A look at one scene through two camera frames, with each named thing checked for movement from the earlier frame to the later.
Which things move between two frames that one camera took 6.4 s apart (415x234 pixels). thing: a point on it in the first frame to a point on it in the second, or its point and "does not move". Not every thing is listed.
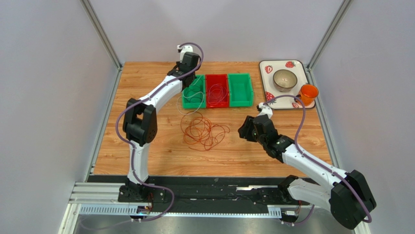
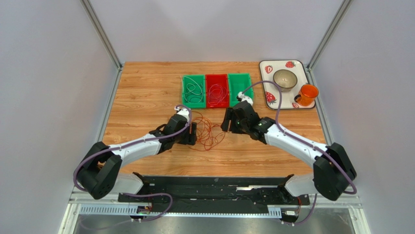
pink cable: x=216 y=93 does not move
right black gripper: x=252 y=130 to x=231 y=120
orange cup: x=308 y=93 does not move
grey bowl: x=284 y=80 does not move
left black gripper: x=178 y=64 to x=190 y=138
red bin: x=217 y=91 does not move
